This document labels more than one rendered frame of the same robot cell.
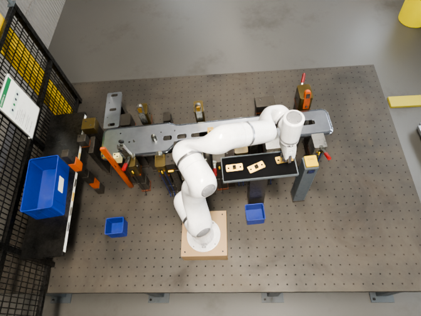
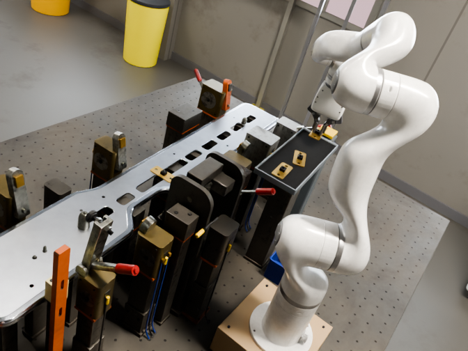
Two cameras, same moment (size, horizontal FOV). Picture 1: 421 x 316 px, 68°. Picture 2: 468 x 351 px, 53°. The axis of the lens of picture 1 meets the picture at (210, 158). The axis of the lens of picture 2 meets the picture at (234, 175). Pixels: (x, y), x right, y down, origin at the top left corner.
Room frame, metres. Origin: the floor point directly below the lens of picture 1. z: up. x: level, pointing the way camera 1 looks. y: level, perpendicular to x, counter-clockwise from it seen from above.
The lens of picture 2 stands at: (0.53, 1.06, 1.91)
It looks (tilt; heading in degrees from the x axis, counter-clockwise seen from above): 35 degrees down; 285
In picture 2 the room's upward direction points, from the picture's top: 18 degrees clockwise
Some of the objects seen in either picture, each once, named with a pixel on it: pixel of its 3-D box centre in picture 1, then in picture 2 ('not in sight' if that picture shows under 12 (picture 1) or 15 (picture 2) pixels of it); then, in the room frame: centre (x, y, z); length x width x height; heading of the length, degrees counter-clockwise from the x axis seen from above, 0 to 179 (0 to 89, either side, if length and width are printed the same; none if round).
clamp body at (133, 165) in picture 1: (138, 177); (95, 324); (0.92, 0.45, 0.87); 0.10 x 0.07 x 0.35; 175
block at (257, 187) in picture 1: (256, 185); (276, 212); (0.70, -0.23, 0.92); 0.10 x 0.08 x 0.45; 85
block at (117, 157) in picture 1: (126, 170); (53, 330); (0.98, 0.52, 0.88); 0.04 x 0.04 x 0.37; 85
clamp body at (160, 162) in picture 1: (166, 177); (149, 286); (0.87, 0.28, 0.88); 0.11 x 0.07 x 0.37; 175
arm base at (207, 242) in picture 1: (201, 230); (290, 310); (0.51, 0.12, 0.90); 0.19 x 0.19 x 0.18
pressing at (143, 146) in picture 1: (213, 131); (164, 172); (1.06, -0.05, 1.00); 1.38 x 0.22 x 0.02; 85
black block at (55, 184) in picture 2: (171, 127); (52, 221); (1.26, 0.22, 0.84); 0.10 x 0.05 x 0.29; 175
